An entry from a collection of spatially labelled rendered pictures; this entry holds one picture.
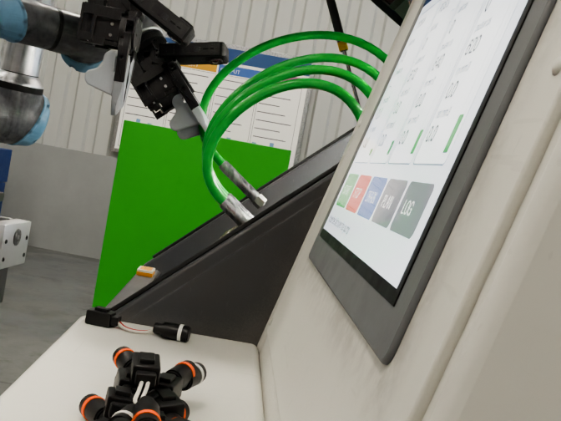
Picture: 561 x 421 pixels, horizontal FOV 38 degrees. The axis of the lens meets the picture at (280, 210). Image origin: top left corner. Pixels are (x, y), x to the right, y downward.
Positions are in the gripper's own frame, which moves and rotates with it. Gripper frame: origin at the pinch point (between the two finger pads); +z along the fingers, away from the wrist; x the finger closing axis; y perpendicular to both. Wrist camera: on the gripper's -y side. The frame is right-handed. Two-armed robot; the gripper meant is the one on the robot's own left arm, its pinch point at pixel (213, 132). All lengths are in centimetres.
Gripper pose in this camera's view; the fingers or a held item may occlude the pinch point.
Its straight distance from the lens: 135.9
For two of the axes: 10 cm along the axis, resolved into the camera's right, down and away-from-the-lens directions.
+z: 5.1, 8.2, -2.4
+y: -8.5, 5.3, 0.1
